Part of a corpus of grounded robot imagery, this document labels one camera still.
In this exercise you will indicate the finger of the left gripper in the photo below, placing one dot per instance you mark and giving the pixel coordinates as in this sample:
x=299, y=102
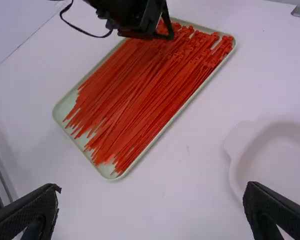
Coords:
x=168, y=22
x=140, y=35

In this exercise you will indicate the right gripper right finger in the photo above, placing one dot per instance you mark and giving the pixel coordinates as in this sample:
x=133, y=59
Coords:
x=270, y=207

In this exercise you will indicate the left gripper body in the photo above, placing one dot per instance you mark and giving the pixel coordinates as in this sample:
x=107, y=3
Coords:
x=125, y=12

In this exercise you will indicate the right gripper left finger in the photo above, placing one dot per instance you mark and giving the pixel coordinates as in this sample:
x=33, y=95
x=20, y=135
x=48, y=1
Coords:
x=20, y=217

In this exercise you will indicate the white dish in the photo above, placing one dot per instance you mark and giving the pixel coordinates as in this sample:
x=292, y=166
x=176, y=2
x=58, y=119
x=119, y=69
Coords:
x=277, y=150

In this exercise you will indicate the pale tray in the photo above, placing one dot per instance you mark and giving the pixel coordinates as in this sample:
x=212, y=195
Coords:
x=61, y=111

